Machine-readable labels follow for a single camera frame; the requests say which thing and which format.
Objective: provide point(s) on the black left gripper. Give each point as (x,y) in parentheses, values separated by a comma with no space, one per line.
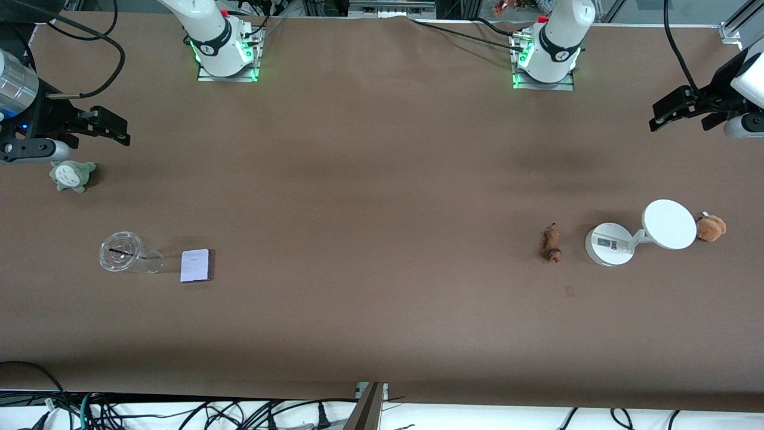
(721,79)

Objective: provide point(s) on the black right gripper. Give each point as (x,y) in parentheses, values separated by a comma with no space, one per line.
(46,116)

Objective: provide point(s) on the brown lion statue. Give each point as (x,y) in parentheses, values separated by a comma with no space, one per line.
(552,242)

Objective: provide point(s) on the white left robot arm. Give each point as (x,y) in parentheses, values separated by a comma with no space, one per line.
(561,36)

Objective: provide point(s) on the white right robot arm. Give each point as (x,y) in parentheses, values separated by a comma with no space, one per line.
(212,30)

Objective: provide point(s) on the grey-green totoro plush toy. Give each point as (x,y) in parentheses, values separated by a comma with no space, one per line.
(71,176)

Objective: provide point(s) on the clear plastic cup with lid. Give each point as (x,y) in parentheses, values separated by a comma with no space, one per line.
(121,251)

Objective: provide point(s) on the brown plush bear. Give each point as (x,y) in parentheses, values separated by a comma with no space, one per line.
(711,229)

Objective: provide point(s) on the brown paper table cover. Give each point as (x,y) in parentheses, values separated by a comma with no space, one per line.
(382,149)

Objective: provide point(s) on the metal equipment rack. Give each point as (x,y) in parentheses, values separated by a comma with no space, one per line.
(391,7)

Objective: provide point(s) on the aluminium profile beam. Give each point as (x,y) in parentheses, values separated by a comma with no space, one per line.
(367,409)

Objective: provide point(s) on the aluminium corner frame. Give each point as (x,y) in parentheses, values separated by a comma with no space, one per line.
(735,27)

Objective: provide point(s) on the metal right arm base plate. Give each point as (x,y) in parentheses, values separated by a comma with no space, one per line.
(206,77)

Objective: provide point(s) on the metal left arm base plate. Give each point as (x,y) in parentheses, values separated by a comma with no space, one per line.
(546,86)

